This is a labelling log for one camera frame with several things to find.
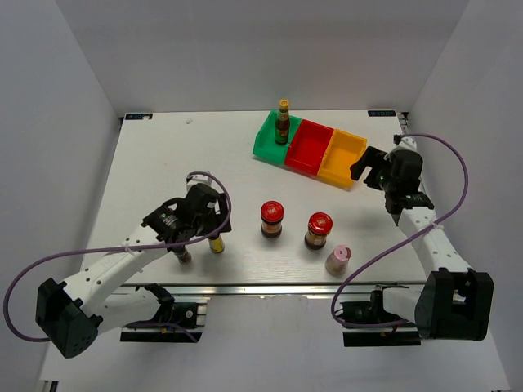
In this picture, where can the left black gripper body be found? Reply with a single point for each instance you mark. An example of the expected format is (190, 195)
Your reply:
(207, 223)

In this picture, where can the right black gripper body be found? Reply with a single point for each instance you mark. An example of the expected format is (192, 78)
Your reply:
(387, 182)

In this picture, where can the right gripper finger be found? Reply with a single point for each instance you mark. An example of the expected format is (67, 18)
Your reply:
(376, 177)
(371, 157)

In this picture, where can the small brown cap bottle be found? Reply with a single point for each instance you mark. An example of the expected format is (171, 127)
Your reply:
(216, 244)

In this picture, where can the yellow cap sauce bottle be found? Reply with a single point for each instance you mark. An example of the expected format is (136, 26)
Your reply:
(282, 123)

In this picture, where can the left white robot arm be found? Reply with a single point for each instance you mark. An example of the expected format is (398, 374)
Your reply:
(74, 312)

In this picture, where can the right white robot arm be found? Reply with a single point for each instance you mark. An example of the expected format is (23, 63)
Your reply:
(455, 301)

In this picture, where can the yellow plastic bin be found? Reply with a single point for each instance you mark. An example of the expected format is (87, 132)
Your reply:
(343, 150)

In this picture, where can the right table logo sticker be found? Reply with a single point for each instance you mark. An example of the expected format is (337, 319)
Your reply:
(381, 113)

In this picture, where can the table logo sticker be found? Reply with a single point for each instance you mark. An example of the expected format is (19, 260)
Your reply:
(381, 113)
(138, 116)

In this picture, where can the black cap spice jar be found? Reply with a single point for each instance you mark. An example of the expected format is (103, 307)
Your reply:
(182, 254)

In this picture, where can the red plastic bin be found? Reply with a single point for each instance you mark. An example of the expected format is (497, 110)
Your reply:
(308, 146)

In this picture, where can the red lid jar right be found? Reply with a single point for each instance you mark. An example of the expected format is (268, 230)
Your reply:
(319, 226)

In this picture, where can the red lid jar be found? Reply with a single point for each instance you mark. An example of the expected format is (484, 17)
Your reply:
(319, 226)
(272, 214)

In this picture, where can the red lid jar left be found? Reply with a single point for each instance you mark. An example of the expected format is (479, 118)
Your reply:
(272, 214)

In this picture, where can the green plastic bin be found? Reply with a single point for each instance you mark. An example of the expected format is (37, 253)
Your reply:
(265, 147)

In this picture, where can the pink cap spice bottle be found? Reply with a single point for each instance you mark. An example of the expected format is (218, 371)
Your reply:
(337, 261)

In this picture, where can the left table logo sticker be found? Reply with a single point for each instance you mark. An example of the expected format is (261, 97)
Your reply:
(138, 116)

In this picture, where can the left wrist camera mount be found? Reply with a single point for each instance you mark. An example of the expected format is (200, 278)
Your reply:
(196, 179)

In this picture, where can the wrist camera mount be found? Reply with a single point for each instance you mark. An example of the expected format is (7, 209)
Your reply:
(404, 142)
(196, 179)

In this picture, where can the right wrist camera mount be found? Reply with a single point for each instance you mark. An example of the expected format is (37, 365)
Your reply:
(404, 142)

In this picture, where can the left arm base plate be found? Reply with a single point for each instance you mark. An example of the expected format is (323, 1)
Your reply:
(184, 323)

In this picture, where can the aluminium table front rail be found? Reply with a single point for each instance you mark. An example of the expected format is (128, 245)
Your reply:
(268, 290)

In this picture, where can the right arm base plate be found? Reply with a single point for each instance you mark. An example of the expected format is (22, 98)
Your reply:
(367, 330)

